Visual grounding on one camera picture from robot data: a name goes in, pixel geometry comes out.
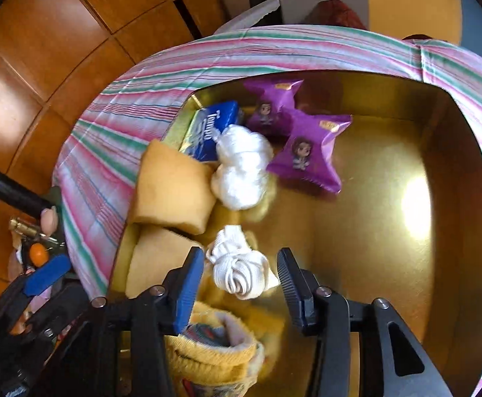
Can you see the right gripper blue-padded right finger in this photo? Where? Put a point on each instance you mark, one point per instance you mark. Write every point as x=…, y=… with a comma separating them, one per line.
x=297, y=292

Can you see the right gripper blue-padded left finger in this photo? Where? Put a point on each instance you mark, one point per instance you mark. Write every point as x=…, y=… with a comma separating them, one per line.
x=184, y=290

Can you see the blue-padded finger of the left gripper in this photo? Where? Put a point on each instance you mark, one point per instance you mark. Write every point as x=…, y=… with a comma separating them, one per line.
x=47, y=275

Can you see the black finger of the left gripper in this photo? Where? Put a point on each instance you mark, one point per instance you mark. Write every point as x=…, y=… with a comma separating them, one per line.
x=21, y=198

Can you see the white socks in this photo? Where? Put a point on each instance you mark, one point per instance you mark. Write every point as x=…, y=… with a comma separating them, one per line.
x=237, y=268

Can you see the purple snack packet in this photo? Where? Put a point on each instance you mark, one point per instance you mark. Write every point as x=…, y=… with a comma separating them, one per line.
x=308, y=152
x=274, y=100

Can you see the yellow folded towel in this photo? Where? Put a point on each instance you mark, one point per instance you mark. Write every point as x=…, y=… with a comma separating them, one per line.
x=172, y=190
x=157, y=252

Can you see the yellow patterned socks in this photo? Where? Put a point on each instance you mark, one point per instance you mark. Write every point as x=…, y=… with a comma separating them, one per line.
x=224, y=353

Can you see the striped pink green bedspread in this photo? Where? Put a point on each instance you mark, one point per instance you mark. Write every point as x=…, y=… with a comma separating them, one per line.
x=98, y=164

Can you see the gold metal tray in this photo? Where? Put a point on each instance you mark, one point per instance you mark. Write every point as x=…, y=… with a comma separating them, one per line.
x=407, y=222

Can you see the white rolled sock pair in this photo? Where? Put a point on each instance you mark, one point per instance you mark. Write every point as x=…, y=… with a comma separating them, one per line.
x=241, y=179

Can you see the blue tissue pack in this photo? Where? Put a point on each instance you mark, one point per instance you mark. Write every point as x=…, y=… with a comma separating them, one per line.
x=206, y=126

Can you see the dark red pillow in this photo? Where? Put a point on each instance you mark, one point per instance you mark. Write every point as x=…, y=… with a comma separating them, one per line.
x=334, y=13

